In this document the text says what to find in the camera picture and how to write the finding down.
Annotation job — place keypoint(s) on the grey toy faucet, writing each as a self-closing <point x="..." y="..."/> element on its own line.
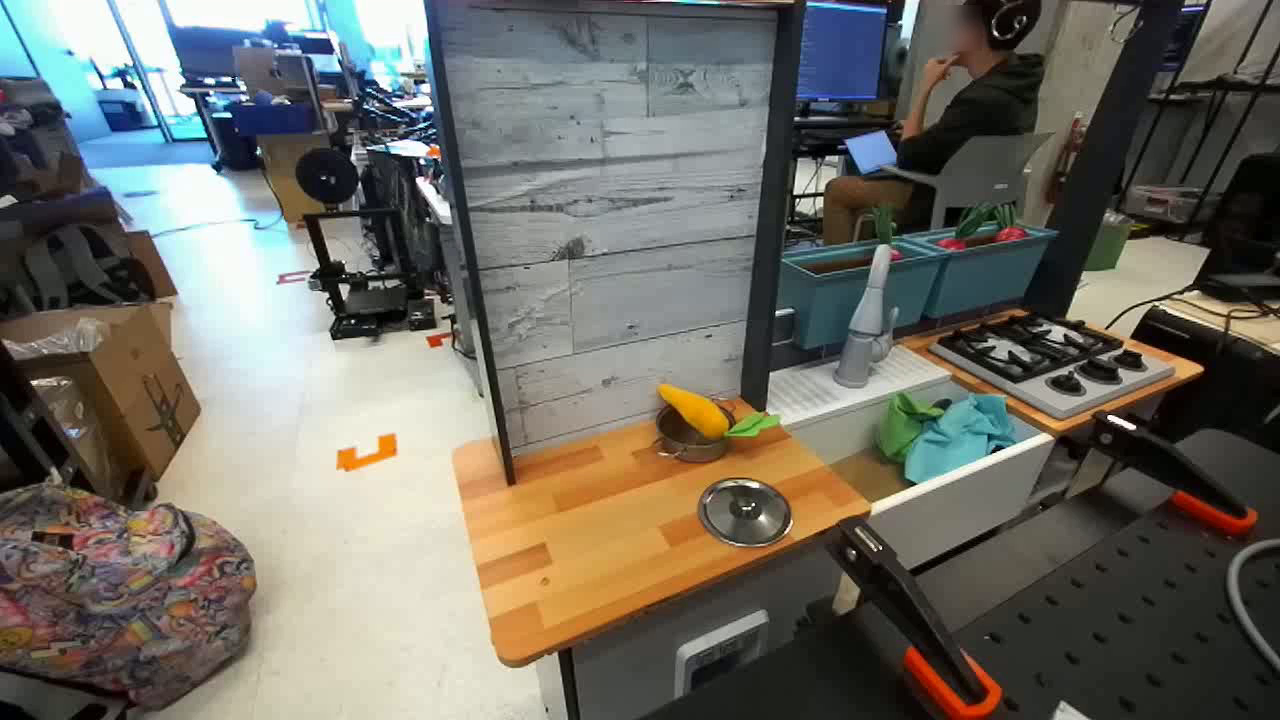
<point x="866" y="335"/>

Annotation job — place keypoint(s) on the yellow banana toy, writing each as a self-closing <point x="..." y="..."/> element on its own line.
<point x="692" y="409"/>

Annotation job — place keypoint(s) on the small metal bowl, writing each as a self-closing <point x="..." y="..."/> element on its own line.
<point x="685" y="444"/>

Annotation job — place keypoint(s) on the grey wood-look backsplash panel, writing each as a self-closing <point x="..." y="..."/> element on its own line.
<point x="601" y="200"/>

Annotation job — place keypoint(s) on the light wooden countertop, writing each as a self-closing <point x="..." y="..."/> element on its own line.
<point x="584" y="533"/>

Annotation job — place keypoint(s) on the silver pot lid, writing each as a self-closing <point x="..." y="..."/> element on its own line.
<point x="746" y="511"/>

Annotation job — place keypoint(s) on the teal planter box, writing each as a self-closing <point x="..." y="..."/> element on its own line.
<point x="841" y="295"/>
<point x="987" y="272"/>

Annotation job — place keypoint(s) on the green cloth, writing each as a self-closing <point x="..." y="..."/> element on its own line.
<point x="897" y="424"/>

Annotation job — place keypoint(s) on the black 3D printer with spool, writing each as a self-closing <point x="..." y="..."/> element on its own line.
<point x="364" y="254"/>

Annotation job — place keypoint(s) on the grey cabinet with white outlet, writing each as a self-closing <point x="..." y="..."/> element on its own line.
<point x="625" y="667"/>

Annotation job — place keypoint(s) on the open laptop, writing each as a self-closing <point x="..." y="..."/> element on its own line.
<point x="871" y="151"/>

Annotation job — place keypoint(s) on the teal cloth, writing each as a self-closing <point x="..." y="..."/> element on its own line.
<point x="963" y="433"/>

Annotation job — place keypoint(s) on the white toy sink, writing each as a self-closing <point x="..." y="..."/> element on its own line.
<point x="963" y="511"/>

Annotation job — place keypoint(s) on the red toy radish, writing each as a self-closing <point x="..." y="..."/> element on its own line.
<point x="971" y="224"/>
<point x="1013" y="232"/>

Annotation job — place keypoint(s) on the computer monitor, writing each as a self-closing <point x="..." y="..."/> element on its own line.
<point x="841" y="55"/>

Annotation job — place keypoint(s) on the grey plastic chair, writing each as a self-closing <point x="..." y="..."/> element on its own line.
<point x="987" y="173"/>

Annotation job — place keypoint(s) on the grey toy stove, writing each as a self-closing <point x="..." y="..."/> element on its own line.
<point x="1052" y="366"/>

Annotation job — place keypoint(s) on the toy stove top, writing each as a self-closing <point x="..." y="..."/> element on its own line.
<point x="1052" y="424"/>

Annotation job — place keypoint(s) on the seated person black hoodie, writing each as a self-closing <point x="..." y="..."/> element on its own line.
<point x="982" y="107"/>

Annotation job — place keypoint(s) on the large open cardboard box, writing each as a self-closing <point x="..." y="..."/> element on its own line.
<point x="126" y="385"/>

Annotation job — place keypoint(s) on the colourful patterned backpack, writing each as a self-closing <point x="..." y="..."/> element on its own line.
<point x="112" y="601"/>

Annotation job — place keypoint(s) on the black office chair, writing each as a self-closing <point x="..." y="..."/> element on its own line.
<point x="1244" y="224"/>

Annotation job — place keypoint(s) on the black metal post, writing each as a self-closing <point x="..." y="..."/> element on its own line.
<point x="1100" y="147"/>

